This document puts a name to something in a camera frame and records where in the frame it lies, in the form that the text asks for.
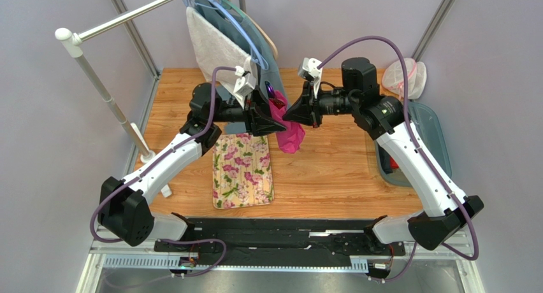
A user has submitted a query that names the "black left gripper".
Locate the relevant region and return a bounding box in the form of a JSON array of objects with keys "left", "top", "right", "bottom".
[{"left": 210, "top": 86, "right": 287, "bottom": 138}]

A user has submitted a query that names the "magenta paper napkin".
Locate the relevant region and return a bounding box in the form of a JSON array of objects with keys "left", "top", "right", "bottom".
[{"left": 269, "top": 91, "right": 305, "bottom": 154}]

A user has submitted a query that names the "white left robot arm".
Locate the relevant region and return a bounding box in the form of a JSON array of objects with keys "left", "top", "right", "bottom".
[{"left": 91, "top": 83, "right": 286, "bottom": 247}]

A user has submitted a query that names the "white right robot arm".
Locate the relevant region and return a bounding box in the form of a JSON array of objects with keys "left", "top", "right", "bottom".
[{"left": 283, "top": 57, "right": 484, "bottom": 250}]

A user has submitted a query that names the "blue plastic hanger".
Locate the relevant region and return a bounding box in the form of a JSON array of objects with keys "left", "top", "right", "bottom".
[{"left": 192, "top": 0, "right": 269, "bottom": 70}]

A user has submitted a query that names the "floral placemat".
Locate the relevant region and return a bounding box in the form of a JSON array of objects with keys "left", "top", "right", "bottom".
[{"left": 212, "top": 133, "right": 275, "bottom": 210}]

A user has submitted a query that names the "teal blue garment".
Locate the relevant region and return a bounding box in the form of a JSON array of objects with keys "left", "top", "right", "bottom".
[{"left": 194, "top": 0, "right": 293, "bottom": 134}]

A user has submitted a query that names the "white towel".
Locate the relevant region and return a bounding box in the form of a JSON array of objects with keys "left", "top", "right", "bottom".
[{"left": 186, "top": 7, "right": 257, "bottom": 81}]

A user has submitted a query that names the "white mesh laundry bag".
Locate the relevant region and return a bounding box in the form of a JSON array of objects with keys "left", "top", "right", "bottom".
[{"left": 381, "top": 58, "right": 428, "bottom": 100}]

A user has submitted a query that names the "green plastic hanger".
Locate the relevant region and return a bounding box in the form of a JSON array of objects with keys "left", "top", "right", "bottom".
[{"left": 212, "top": 0, "right": 247, "bottom": 20}]

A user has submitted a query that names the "teal plastic tray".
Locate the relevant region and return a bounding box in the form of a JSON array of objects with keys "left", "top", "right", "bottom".
[{"left": 374, "top": 101, "right": 452, "bottom": 187}]

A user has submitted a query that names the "wooden hanger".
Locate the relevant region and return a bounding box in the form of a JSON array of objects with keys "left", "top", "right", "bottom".
[{"left": 238, "top": 0, "right": 279, "bottom": 60}]

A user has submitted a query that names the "white clothes rack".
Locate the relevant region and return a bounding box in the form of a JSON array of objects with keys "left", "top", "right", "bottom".
[{"left": 54, "top": 0, "right": 200, "bottom": 198}]

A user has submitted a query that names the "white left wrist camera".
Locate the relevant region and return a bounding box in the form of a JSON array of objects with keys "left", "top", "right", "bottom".
[{"left": 231, "top": 66, "right": 257, "bottom": 107}]

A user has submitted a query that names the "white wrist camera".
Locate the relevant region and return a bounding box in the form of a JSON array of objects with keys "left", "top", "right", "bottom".
[
  {"left": 298, "top": 57, "right": 322, "bottom": 98},
  {"left": 231, "top": 66, "right": 257, "bottom": 107}
]

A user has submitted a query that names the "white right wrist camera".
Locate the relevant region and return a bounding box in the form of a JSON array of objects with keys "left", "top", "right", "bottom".
[{"left": 298, "top": 57, "right": 322, "bottom": 98}]

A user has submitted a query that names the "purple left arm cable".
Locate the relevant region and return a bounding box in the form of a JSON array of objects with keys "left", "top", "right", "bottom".
[{"left": 89, "top": 66, "right": 247, "bottom": 278}]

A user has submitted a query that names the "red handled utensil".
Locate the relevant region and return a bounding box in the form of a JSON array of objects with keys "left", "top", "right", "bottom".
[{"left": 389, "top": 157, "right": 399, "bottom": 169}]

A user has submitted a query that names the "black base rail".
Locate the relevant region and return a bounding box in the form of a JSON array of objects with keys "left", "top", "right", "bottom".
[{"left": 154, "top": 217, "right": 406, "bottom": 268}]

